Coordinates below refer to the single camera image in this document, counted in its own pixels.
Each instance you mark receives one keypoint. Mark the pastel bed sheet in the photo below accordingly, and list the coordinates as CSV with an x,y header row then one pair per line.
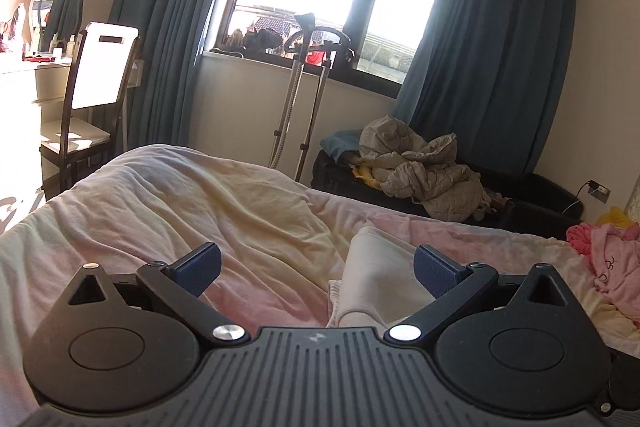
x,y
200,197

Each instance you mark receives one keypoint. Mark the cluster of small ornaments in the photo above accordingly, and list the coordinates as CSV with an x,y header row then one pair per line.
x,y
260,39

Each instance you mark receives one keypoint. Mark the black sofa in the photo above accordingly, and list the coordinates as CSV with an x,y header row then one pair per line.
x,y
530,202

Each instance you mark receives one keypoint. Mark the light pink garment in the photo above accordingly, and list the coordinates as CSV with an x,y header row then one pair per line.
x,y
617,267

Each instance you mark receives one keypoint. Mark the group of cosmetic bottles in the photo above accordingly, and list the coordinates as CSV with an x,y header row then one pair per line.
x,y
37,49

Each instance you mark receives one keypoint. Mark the blue curtain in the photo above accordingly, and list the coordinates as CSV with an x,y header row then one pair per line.
x,y
175,32
490,57

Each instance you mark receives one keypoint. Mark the bright yellow object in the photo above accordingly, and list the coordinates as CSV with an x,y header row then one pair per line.
x,y
617,218

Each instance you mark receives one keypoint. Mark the white dressing desk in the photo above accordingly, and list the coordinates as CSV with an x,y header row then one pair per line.
x,y
20,87

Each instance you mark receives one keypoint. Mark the hot pink cloth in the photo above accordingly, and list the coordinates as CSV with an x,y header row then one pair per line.
x,y
580,239

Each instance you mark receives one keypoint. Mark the wall socket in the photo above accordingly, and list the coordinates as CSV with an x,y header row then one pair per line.
x,y
600,190

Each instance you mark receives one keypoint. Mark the yellow cloth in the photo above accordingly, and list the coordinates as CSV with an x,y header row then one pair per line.
x,y
367,177

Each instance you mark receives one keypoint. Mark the teal cloth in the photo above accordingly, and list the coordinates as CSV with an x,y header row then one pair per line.
x,y
340,144

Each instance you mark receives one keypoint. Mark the garment steamer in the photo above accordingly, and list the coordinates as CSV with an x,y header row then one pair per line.
x,y
299,72

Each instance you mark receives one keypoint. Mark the dark chair with white back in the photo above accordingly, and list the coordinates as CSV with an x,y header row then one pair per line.
x,y
100,67

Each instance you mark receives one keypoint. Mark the grey quilted jacket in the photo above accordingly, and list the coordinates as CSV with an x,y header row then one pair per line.
x,y
425,177

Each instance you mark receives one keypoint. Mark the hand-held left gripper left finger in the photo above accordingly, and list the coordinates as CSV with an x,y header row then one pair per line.
x,y
197,264

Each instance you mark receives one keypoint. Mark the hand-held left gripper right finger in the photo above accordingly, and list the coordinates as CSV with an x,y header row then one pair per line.
x,y
435,269

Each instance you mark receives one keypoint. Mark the cream jacket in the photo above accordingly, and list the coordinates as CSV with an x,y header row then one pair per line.
x,y
375,267

